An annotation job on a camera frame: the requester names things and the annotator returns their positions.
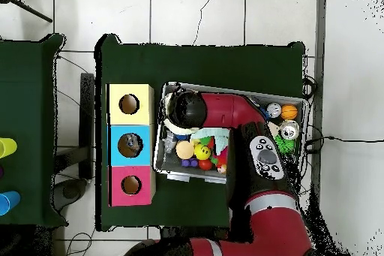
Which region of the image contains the mint green waffle cloth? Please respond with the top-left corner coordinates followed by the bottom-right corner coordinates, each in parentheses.
top-left (191, 127), bottom-right (232, 155)

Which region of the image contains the crushed clear plastic bottle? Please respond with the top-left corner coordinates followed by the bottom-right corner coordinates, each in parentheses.
top-left (124, 134), bottom-right (142, 153)

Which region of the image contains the green spiky toy with eyes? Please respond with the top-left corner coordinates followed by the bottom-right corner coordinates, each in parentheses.
top-left (274, 134), bottom-right (297, 155)

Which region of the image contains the wooden box with three holes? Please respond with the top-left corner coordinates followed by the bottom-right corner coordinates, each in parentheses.
top-left (106, 83), bottom-right (156, 207)

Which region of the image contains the cream yellow waffle cloth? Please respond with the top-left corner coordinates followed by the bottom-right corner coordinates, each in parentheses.
top-left (163, 93), bottom-right (199, 136)

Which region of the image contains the orange round foam ball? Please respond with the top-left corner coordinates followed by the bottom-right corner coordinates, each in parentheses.
top-left (175, 140), bottom-right (196, 161)

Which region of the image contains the yellow smiley ball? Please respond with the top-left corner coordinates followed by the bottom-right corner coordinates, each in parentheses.
top-left (193, 143), bottom-right (212, 161)

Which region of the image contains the purple toy block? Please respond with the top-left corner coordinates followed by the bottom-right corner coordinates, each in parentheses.
top-left (180, 158), bottom-right (200, 168)

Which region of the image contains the red orange ball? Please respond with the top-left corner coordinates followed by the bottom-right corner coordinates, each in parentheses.
top-left (198, 158), bottom-right (214, 172)

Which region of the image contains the dark green table cloth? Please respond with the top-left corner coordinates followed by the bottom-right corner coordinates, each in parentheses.
top-left (94, 33), bottom-right (306, 233)

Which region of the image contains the small wooden cube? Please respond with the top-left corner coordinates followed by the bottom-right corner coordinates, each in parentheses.
top-left (267, 122), bottom-right (282, 137)

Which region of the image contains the orange toy basketball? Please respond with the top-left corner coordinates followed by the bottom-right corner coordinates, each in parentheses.
top-left (280, 104), bottom-right (299, 121)

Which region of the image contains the green cloth side table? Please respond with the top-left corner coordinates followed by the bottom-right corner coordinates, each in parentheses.
top-left (0, 33), bottom-right (68, 228)

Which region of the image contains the yellow plastic cup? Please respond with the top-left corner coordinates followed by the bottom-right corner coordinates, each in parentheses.
top-left (0, 137), bottom-right (18, 159)

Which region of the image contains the blue plastic cup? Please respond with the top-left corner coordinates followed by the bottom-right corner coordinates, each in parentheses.
top-left (0, 190), bottom-right (22, 217)

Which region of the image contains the black tripod leg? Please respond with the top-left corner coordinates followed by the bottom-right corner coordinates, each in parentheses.
top-left (0, 0), bottom-right (54, 24)

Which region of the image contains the silver wire mesh bin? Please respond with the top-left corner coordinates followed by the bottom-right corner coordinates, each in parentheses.
top-left (153, 80), bottom-right (311, 185)

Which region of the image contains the coiled black cable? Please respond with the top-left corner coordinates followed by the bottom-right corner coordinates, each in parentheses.
top-left (301, 75), bottom-right (318, 101)

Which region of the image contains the black cable with plug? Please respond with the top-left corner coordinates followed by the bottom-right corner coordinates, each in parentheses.
top-left (304, 131), bottom-right (384, 155)

